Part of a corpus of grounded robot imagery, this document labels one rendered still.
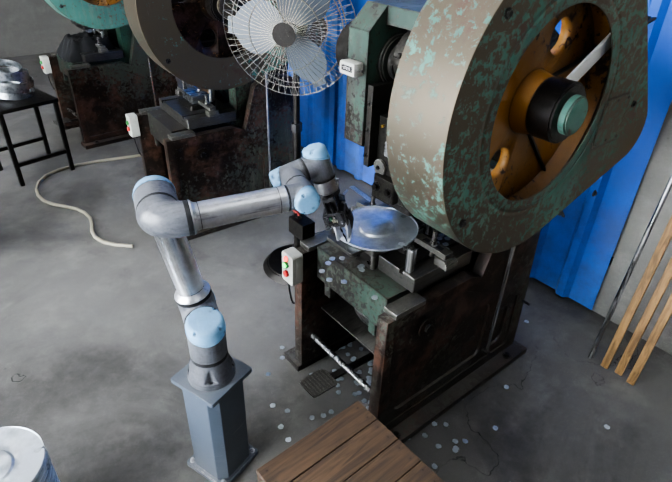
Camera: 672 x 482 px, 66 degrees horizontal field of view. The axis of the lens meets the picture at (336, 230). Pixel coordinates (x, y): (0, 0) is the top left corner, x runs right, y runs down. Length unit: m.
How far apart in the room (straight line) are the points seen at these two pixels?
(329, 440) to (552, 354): 1.33
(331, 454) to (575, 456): 1.03
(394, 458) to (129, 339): 1.44
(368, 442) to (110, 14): 3.57
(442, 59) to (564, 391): 1.75
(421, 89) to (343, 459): 1.09
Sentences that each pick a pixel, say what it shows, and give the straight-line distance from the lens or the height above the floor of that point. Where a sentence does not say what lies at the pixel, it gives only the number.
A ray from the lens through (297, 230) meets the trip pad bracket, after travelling 2.03.
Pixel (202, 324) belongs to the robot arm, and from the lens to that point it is 1.63.
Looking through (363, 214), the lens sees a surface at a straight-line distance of 1.92.
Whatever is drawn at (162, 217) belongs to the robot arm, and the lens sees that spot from 1.40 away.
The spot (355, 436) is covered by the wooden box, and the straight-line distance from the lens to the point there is 1.74.
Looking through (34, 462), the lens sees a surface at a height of 0.33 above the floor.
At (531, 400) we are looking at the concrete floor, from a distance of 2.46.
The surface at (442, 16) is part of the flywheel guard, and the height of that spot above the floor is 1.56.
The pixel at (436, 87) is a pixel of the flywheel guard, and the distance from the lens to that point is 1.14.
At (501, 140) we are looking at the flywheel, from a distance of 1.45.
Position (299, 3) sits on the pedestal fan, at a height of 1.41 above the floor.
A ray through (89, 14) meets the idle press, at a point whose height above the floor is 1.03.
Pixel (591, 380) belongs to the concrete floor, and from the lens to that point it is 2.66.
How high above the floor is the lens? 1.75
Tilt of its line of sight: 32 degrees down
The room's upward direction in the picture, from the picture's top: 2 degrees clockwise
